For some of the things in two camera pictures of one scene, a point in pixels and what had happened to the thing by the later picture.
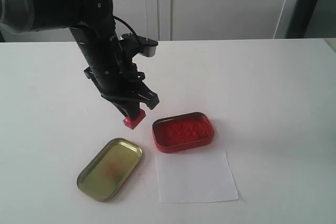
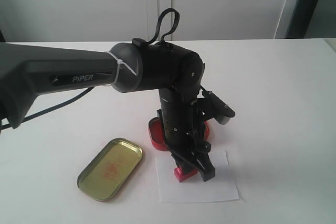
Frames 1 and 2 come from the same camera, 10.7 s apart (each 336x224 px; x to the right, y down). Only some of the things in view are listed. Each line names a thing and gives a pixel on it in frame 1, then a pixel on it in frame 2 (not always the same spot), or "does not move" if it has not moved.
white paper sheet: x=203 y=177 does not move
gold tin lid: x=106 y=173 does not move
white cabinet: x=193 y=6 does not move
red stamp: x=132 y=123 → x=180 y=176
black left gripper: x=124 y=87 → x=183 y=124
